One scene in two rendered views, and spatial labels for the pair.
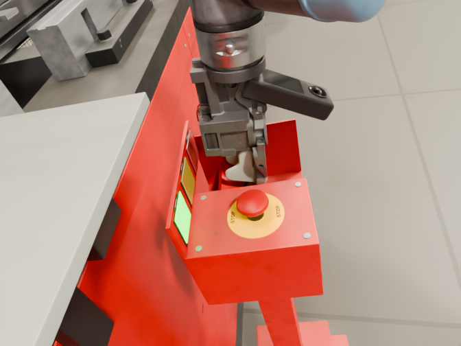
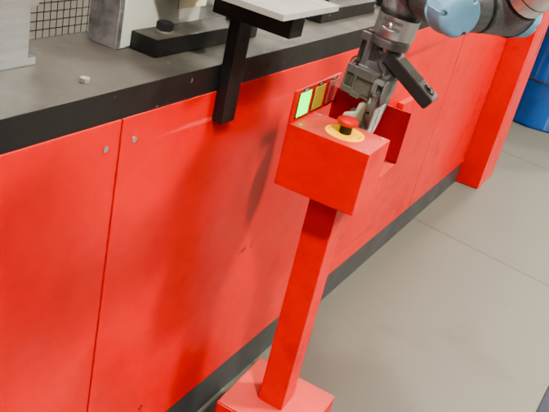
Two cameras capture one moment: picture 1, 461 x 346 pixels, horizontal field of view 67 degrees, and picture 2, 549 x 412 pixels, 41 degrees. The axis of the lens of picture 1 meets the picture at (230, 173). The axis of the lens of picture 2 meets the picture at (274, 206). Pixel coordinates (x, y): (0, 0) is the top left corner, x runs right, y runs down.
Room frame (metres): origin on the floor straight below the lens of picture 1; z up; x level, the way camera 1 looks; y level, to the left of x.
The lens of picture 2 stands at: (-0.94, -0.14, 1.22)
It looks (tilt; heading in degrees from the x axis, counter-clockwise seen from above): 27 degrees down; 10
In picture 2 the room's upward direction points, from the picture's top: 13 degrees clockwise
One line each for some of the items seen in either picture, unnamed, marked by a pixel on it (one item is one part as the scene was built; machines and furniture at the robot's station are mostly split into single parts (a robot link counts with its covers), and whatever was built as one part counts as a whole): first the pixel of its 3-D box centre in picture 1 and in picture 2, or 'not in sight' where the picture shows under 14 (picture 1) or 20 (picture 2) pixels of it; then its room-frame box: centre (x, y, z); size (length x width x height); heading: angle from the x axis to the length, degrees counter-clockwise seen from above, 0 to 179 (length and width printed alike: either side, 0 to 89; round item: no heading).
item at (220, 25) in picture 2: not in sight; (199, 33); (0.25, 0.27, 0.89); 0.30 x 0.05 x 0.03; 165
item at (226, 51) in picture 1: (231, 40); (395, 28); (0.38, -0.04, 0.96); 0.08 x 0.08 x 0.05
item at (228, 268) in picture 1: (250, 203); (345, 140); (0.33, -0.01, 0.75); 0.20 x 0.16 x 0.18; 168
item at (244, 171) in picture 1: (245, 172); (355, 123); (0.37, -0.02, 0.78); 0.06 x 0.03 x 0.09; 78
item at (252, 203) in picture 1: (254, 208); (346, 127); (0.29, -0.01, 0.79); 0.04 x 0.04 x 0.04
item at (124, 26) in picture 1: (124, 26); (341, 8); (0.80, 0.12, 0.89); 0.30 x 0.05 x 0.03; 165
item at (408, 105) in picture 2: not in sight; (407, 109); (1.18, -0.08, 0.59); 0.15 x 0.02 x 0.07; 165
